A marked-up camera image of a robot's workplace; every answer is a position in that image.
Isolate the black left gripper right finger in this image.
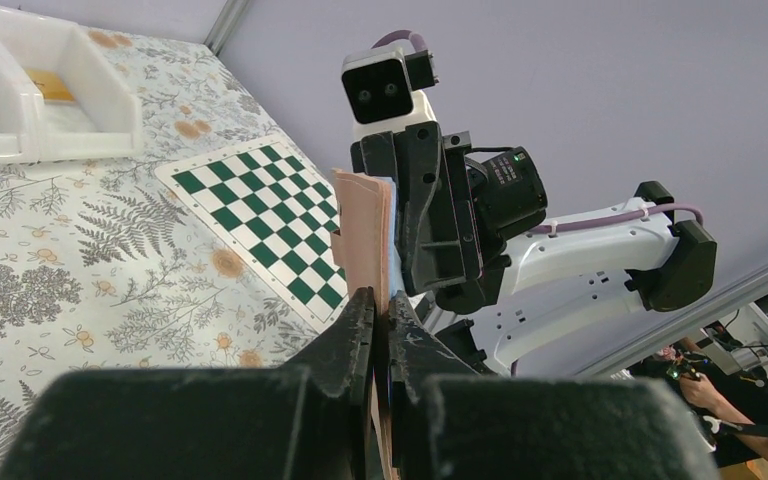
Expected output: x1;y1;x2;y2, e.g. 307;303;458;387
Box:
388;293;719;479

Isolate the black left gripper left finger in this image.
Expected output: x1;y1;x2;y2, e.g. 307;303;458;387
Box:
0;288;376;479

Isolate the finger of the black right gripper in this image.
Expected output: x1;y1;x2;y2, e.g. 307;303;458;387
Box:
350;121;483;295

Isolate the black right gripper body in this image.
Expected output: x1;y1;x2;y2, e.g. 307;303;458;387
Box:
435;145;548;315

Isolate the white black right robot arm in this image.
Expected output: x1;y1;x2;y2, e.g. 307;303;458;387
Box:
351;120;717;373

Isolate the gold credit card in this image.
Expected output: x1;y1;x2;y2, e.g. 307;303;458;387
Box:
25;68;76;103

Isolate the green white chessboard mat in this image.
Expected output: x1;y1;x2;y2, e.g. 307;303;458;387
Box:
154;134;347;332

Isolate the floral tablecloth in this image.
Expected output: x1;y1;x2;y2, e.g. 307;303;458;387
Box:
0;29;318;462

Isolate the white two-compartment plastic bin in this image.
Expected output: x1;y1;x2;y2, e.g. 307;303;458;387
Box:
0;6;144;164

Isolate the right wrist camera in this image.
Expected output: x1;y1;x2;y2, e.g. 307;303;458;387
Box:
341;44;438;141

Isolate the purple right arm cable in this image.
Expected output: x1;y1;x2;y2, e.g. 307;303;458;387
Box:
370;29;705;236

